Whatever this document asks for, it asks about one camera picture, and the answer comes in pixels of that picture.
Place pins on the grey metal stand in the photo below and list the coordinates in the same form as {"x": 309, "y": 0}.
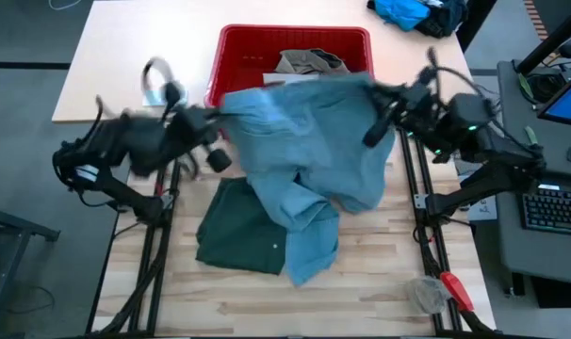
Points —
{"x": 12, "y": 235}

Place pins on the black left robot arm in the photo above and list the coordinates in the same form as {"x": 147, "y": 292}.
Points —
{"x": 116, "y": 141}

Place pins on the white paper label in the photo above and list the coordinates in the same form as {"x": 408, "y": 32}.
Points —
{"x": 485, "y": 209}

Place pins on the beige khaki garment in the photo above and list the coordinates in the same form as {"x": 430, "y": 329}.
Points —
{"x": 309, "y": 61}

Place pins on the bright blue garment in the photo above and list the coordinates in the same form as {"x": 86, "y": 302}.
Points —
{"x": 401, "y": 11}

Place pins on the dark green button shirt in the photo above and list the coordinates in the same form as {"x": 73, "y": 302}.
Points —
{"x": 238, "y": 230}

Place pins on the black aluminium table frame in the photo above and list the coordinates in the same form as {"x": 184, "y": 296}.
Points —
{"x": 409, "y": 165}

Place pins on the red plastic laundry bin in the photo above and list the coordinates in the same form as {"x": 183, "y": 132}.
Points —
{"x": 248, "y": 52}

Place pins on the light blue shirt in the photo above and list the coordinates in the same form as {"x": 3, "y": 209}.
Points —
{"x": 304, "y": 141}

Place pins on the crumpled clear plastic bag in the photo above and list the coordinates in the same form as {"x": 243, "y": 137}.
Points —
{"x": 427, "y": 294}

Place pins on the green leaf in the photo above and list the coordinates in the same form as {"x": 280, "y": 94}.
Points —
{"x": 530, "y": 134}
{"x": 525, "y": 87}

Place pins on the black backlit keyboard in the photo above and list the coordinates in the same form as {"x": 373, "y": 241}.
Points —
{"x": 559, "y": 212}

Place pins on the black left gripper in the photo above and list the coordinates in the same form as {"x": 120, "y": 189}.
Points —
{"x": 191, "y": 127}

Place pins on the beige wooden table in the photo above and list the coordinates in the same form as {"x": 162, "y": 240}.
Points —
{"x": 125, "y": 47}

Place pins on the monitor with blue screen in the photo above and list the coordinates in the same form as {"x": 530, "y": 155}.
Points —
{"x": 570, "y": 101}

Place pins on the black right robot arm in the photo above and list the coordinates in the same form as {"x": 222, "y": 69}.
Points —
{"x": 497, "y": 155}

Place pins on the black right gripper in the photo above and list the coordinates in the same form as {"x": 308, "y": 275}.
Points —
{"x": 417, "y": 103}

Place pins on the dark navy garment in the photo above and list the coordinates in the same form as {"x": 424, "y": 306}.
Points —
{"x": 443, "y": 19}

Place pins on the grey desk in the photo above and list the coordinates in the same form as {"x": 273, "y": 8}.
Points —
{"x": 540, "y": 254}
{"x": 563, "y": 141}

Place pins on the orange striped panel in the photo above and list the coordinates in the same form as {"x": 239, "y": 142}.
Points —
{"x": 535, "y": 19}

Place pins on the black monitor pole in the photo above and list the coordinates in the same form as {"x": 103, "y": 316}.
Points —
{"x": 549, "y": 40}

